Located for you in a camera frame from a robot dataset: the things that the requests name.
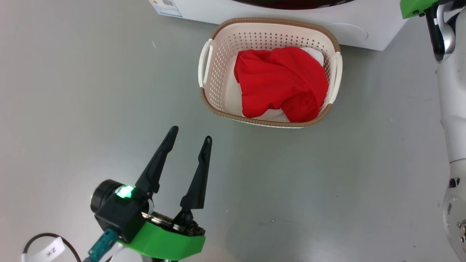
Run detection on black cable with white label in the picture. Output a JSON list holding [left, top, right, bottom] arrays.
[[21, 233, 82, 262]]

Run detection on teal camera cable connector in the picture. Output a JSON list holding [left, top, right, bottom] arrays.
[[88, 229, 119, 262]]

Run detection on blue energy label sticker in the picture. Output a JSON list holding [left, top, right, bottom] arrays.
[[150, 0, 183, 18]]

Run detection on cream perforated plastic laundry basket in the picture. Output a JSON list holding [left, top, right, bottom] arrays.
[[198, 17, 343, 128]]

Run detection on red and white garment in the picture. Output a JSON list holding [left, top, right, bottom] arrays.
[[228, 47, 329, 123]]

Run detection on round drain filter cover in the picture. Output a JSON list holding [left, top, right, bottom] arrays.
[[326, 23, 368, 41]]

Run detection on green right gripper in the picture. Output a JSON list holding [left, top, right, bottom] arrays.
[[400, 0, 439, 19]]

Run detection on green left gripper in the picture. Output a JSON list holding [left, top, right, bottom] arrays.
[[118, 126, 213, 261]]

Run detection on white front-load washing machine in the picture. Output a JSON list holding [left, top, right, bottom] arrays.
[[149, 0, 408, 51]]

